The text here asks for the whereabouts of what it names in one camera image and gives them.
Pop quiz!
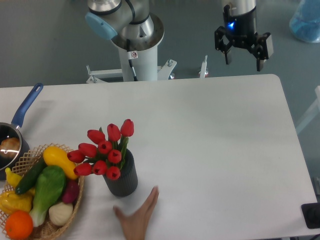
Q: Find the yellow bell pepper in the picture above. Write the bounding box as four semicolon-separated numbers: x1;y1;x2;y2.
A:
0;190;33;215

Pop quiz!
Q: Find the dark grey ribbed vase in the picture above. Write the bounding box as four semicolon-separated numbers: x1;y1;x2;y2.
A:
103;149;138;197

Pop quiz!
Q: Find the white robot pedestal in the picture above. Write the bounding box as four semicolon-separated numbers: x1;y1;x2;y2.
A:
86;44;177;84

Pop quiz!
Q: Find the woven wicker basket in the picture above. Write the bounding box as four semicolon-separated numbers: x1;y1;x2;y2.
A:
11;143;85;240

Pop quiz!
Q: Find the dark green cucumber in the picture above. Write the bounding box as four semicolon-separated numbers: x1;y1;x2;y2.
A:
15;157;47;195

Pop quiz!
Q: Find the blue-handled saucepan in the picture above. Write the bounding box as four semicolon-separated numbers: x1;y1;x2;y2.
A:
0;83;44;181

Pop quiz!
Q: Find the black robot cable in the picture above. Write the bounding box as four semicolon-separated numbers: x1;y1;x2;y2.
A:
126;38;139;82

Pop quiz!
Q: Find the bare human hand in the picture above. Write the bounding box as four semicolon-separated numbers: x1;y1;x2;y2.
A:
113;186;159;240

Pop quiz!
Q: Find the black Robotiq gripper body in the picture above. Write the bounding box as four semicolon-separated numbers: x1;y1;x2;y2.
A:
223;4;257;49

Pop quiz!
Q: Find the orange fruit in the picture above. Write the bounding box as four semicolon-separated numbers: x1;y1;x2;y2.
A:
5;210;34;240

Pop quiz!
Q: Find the yellow squash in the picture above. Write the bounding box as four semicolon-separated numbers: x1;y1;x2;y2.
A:
43;146;78;180

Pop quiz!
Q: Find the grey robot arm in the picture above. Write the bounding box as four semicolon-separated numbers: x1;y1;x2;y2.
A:
85;0;273;71

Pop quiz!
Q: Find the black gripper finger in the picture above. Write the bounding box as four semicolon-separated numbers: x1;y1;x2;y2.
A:
249;32;274;72
214;26;233;65

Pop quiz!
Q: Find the yellow banana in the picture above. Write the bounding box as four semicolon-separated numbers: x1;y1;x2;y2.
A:
5;167;23;191

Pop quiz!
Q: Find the purple radish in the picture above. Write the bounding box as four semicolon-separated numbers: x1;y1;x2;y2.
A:
61;180;80;204

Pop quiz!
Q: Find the white garlic bulb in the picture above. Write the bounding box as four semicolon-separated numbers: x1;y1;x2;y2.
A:
48;202;73;226

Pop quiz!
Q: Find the red tulip bouquet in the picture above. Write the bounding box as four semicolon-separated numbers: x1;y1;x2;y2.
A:
67;119;135;181

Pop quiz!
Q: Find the bread roll in pan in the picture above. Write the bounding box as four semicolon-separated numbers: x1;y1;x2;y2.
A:
0;137;20;160

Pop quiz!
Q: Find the green bok choy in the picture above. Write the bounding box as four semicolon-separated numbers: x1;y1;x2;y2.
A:
29;165;67;228

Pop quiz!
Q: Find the white frame at right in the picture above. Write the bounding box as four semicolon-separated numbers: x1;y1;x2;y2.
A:
295;85;320;135

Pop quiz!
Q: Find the black device at edge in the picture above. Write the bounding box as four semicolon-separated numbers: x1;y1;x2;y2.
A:
301;202;320;229

